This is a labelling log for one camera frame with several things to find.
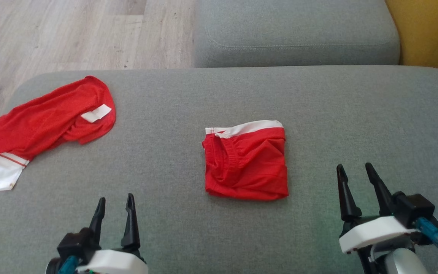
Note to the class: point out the large grey sofa seat cushion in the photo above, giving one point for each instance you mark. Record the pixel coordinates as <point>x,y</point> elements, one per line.
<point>219,228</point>

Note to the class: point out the red jersey white sleeves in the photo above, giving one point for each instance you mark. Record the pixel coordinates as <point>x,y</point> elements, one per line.
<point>44,121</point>

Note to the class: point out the red shorts white waistband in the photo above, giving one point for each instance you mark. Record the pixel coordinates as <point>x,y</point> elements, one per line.
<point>245,163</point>

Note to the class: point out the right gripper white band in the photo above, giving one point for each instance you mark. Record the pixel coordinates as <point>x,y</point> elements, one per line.
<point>375,232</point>

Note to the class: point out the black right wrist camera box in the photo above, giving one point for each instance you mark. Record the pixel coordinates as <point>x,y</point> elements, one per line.
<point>414,207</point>

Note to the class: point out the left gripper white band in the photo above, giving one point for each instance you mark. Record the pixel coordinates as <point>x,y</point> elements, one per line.
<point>112,262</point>

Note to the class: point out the small grey sofa cushion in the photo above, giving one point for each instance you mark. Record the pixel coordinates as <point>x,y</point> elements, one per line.
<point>295,30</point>

